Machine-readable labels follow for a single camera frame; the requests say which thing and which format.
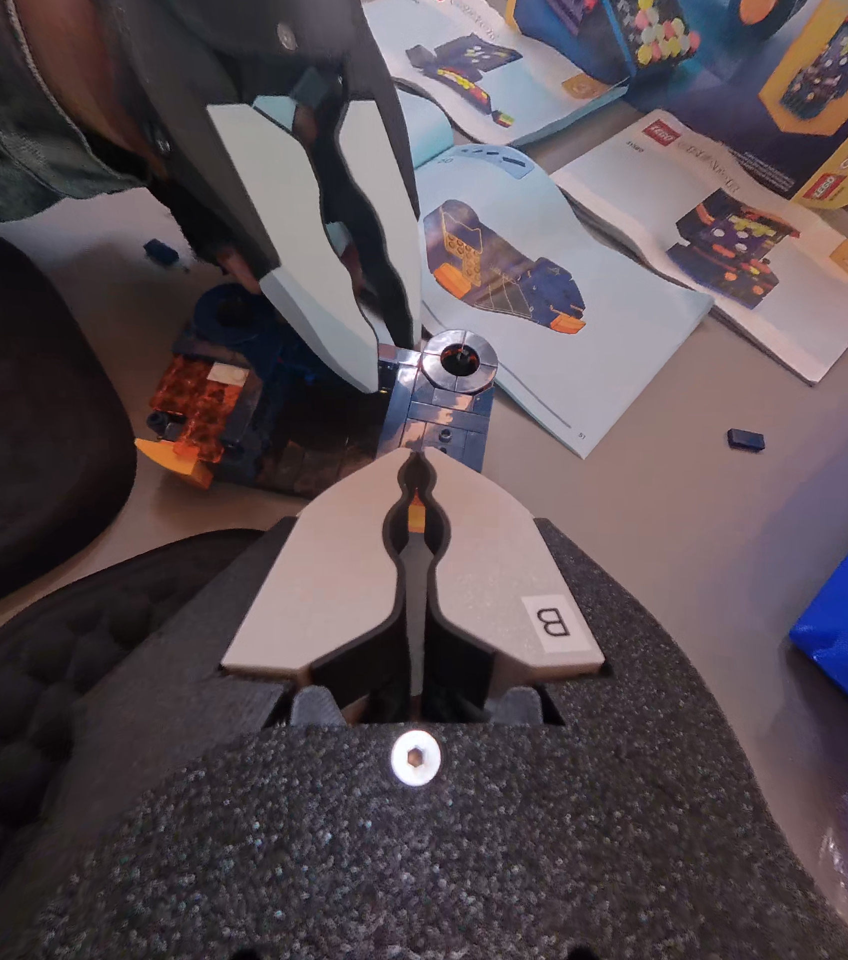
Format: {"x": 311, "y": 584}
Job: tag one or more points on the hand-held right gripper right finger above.
{"x": 499, "y": 585}

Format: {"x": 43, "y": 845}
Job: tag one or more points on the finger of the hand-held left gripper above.
{"x": 386, "y": 187}
{"x": 289, "y": 225}

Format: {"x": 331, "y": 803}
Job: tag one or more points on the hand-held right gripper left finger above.
{"x": 311, "y": 592}

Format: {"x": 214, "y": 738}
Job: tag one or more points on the small orange brick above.
{"x": 416, "y": 516}

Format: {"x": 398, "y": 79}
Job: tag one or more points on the dark blue tile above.
{"x": 745, "y": 439}
{"x": 161, "y": 251}

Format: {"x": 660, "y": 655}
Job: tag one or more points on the blue orange brick model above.
{"x": 435, "y": 420}

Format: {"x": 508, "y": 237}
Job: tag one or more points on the person's left hand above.
{"x": 206, "y": 217}

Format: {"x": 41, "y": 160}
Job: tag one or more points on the instruction booklet purple model cover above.
{"x": 544, "y": 112}

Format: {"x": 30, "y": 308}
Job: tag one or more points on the instruction booklet arcade machine cover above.
{"x": 619, "y": 195}

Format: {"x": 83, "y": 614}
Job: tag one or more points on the black bumpy cushion pad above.
{"x": 56, "y": 675}

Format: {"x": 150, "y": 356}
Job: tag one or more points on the open instruction booklet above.
{"x": 619, "y": 337}

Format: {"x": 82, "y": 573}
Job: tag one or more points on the toy brick set box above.
{"x": 731, "y": 112}

